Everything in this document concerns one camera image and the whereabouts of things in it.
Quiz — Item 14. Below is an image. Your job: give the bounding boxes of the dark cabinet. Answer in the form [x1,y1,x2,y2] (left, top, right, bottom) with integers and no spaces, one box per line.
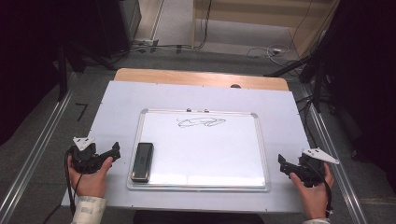
[95,0,143,59]

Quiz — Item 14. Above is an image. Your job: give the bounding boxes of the black metal stand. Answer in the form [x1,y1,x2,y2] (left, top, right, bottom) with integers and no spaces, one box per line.
[263,51,332,114]
[56,39,117,103]

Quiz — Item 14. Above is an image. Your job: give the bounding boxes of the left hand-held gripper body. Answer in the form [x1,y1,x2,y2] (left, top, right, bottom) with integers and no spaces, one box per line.
[68,135,110,175]

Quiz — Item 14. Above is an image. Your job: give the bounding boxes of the black whiteboard eraser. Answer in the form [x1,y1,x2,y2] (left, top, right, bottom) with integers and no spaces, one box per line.
[130,142,155,184]

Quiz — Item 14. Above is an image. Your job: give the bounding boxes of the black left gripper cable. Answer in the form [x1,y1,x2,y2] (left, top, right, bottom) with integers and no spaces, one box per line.
[64,148,82,217]

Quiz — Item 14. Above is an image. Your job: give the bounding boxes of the white whiteboard with metal frame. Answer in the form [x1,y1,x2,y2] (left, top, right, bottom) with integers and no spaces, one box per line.
[126,108,271,192]

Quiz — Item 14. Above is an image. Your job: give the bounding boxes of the white floor cable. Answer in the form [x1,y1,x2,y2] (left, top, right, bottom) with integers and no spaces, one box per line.
[247,44,292,67]

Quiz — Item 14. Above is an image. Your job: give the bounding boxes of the wooden table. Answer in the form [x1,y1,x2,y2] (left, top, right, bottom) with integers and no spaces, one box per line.
[113,67,290,92]

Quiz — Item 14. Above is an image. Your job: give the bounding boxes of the black curtain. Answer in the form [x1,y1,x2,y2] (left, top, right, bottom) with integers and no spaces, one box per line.
[0,0,106,146]
[321,0,396,195]

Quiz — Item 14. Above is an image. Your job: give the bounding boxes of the person's left hand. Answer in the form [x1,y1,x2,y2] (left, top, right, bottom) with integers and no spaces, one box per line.
[66,154,114,199]

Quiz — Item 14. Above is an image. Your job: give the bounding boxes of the person's right hand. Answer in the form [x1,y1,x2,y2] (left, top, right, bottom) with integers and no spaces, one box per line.
[289,162,336,220]

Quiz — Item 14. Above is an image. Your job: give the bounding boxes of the light wooden platform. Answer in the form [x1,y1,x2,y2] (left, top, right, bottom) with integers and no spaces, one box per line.
[191,0,341,59]

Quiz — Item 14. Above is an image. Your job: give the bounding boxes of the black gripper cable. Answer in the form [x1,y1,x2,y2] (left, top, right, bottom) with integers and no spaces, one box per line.
[64,148,82,217]
[322,179,334,218]

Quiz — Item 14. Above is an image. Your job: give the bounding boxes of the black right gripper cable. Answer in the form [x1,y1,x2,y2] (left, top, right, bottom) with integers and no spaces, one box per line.
[322,179,334,218]

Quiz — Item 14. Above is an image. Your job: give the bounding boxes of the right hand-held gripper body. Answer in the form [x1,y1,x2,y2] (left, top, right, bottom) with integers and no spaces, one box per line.
[293,147,341,189]

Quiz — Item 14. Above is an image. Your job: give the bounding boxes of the black hanging cable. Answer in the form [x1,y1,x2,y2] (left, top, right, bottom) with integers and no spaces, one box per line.
[192,0,214,50]

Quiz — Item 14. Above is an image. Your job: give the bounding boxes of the metal floor rail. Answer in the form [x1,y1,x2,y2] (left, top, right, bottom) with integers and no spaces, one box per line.
[0,72,79,224]
[302,86,369,224]

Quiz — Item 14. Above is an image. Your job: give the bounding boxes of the person's dark clothing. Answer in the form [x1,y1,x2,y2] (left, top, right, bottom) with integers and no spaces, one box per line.
[133,210,265,224]

